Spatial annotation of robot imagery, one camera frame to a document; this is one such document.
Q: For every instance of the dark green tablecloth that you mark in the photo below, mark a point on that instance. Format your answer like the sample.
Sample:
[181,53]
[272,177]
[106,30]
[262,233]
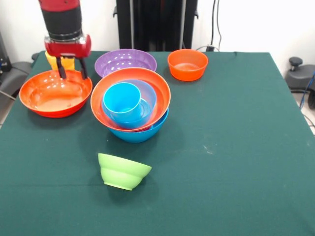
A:
[197,196]

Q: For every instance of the large blue bowl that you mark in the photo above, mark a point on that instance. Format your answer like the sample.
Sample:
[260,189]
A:
[137,136]

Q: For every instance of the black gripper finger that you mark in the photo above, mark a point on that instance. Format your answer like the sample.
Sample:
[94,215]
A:
[61,70]
[83,70]

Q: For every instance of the purple bowl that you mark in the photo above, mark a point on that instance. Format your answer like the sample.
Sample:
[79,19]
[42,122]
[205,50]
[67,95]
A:
[115,61]

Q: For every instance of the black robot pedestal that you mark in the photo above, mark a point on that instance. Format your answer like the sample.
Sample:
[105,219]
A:
[155,24]

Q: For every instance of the yellow cup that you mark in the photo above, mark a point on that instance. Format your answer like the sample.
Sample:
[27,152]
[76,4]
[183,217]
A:
[51,61]

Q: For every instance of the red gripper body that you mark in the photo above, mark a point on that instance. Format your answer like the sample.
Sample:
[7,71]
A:
[69,49]

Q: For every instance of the green bowl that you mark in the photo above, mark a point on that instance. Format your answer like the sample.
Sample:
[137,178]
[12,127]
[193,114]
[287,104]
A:
[120,174]

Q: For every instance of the grey pedestal foot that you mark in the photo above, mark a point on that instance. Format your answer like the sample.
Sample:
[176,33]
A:
[299,76]
[14,76]

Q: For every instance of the large orange bowl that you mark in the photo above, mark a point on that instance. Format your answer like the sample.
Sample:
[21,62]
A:
[49,98]
[162,93]

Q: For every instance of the small orange bowl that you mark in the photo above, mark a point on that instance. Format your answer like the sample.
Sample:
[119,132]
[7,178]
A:
[185,68]

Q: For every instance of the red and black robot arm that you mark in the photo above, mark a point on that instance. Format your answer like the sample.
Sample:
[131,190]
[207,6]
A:
[62,22]

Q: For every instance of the orange cup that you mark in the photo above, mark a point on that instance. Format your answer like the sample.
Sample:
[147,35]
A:
[66,67]

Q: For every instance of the blue cup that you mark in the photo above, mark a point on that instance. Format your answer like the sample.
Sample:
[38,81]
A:
[120,100]

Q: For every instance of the small blue bowl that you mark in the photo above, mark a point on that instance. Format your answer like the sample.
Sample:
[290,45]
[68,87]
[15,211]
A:
[147,98]

